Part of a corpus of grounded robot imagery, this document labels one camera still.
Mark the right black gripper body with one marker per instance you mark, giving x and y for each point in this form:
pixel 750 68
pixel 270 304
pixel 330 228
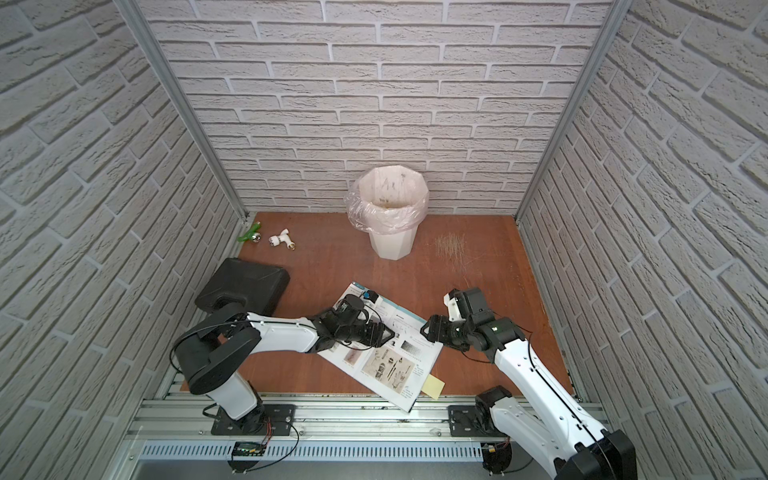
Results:
pixel 457 335

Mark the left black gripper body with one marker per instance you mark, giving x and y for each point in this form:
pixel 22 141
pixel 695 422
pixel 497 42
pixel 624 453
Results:
pixel 369 330

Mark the yellow art textbook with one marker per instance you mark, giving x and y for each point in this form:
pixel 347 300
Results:
pixel 398 370

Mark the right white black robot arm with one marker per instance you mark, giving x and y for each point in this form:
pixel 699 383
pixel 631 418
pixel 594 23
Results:
pixel 550 426

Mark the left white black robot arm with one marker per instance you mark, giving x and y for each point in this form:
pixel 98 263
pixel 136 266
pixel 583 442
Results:
pixel 210 354

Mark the yellow sticky note on table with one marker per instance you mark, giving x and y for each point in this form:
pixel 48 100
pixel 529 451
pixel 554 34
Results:
pixel 432 387

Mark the black plastic tool case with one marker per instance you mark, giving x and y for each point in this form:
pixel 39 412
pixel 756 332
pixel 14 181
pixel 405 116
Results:
pixel 257 287

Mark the white pipe fitting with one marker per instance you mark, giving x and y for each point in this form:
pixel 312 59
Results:
pixel 283 238

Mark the green pipe fitting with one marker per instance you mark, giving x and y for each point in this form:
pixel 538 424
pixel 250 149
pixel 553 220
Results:
pixel 252 234

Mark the clear pink bin liner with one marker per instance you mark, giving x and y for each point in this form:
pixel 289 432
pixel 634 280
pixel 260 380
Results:
pixel 387 200

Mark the white trash bin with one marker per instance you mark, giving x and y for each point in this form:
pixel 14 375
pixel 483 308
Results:
pixel 393 246

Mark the right controller board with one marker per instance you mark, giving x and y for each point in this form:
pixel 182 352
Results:
pixel 496 457

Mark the controller board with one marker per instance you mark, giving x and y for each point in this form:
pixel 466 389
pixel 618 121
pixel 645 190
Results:
pixel 248 449
pixel 496 457

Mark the left controller board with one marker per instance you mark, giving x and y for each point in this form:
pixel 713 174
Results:
pixel 248 449

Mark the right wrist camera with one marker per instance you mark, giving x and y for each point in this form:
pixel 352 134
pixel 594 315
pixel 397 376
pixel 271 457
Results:
pixel 454 312

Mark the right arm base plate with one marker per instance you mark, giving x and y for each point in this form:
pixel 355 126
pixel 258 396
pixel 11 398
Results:
pixel 470 421

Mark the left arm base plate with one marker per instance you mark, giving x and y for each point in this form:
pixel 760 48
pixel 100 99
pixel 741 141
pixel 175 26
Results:
pixel 270 417

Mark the aluminium frame rail front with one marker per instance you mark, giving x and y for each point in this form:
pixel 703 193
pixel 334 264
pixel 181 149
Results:
pixel 356 417

